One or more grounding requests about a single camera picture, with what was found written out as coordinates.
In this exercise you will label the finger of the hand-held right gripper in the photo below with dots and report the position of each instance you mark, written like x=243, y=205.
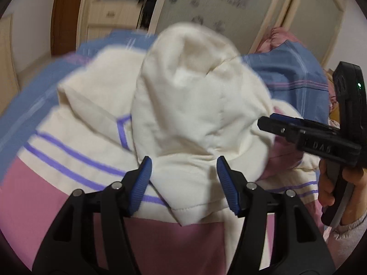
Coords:
x=304, y=121
x=275, y=129

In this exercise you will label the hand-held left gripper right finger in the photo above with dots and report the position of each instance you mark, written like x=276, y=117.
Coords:
x=229, y=189

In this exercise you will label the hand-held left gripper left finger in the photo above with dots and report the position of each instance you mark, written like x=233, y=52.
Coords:
x=140, y=186

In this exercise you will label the white and pink hooded jacket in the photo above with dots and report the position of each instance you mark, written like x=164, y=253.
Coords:
x=186, y=106

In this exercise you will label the person's right forearm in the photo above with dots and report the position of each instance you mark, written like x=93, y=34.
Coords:
x=349, y=240

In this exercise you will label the person's right hand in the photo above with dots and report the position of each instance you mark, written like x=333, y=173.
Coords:
x=359, y=189

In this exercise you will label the blue plaid duvet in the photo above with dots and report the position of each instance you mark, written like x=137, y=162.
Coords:
x=295, y=71

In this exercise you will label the pink quilt lining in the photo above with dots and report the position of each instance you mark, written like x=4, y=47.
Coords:
x=275, y=38

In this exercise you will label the plain frosted sliding wardrobe door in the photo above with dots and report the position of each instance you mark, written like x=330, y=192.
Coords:
x=312, y=11

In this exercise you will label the wardrobe drawer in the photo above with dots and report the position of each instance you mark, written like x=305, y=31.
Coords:
x=109, y=33
x=114, y=13

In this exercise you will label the light wooden cabinet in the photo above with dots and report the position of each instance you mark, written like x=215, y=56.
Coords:
x=7, y=63

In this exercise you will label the brown wooden door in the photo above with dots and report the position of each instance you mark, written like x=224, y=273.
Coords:
x=66, y=14

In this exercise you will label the light wooden wardrobe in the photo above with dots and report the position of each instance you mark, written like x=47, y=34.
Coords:
x=86, y=5

